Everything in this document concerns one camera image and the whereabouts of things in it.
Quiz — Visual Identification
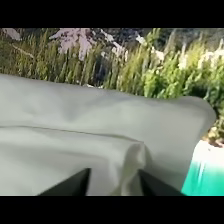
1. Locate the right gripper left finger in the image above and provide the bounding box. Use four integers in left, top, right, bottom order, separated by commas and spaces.
39, 167, 92, 197

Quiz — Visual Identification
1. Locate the white T-shirt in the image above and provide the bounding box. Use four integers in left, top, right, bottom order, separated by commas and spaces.
0, 73, 217, 197

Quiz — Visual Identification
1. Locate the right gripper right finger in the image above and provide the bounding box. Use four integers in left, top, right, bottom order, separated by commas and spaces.
137, 168, 185, 197

